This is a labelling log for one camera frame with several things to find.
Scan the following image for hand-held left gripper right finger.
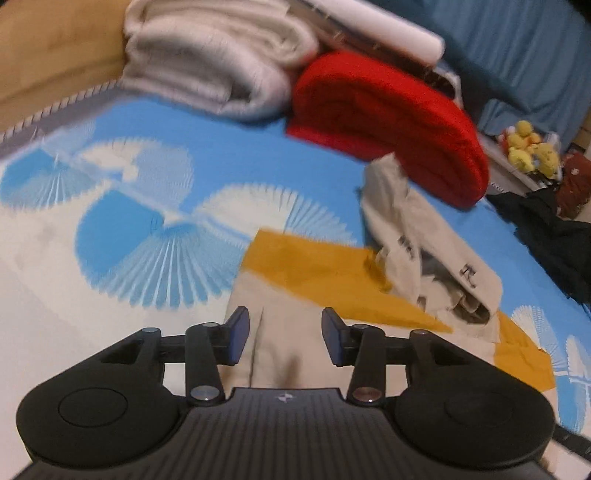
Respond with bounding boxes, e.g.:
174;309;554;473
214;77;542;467
321;307;463;404

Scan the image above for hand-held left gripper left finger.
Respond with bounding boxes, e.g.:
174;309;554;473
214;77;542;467
99;307;250;407

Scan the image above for beige and yellow garment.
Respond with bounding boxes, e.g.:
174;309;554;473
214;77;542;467
224;154;557;394

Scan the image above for pile of dark clothes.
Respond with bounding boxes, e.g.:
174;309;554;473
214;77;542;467
488;188;591;306

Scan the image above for blue and white printed bedsheet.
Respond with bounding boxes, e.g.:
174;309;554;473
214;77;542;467
0;82;591;437

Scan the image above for folded red blanket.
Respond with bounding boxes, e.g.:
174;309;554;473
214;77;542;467
286;51;491;210

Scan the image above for yellow plush toys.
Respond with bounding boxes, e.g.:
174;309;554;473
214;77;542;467
502;120;562;179

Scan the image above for folded white blanket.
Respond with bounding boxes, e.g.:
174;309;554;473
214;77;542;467
121;0;320;123

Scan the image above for red-brown plush toy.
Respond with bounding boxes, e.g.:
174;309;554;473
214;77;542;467
556;153;591;219

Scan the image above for white roll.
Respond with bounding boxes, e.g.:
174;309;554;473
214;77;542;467
310;0;445;63

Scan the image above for blue curtain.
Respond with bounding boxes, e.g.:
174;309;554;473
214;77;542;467
416;0;591;155

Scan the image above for wooden headboard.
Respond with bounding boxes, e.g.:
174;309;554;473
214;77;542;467
0;0;136;134

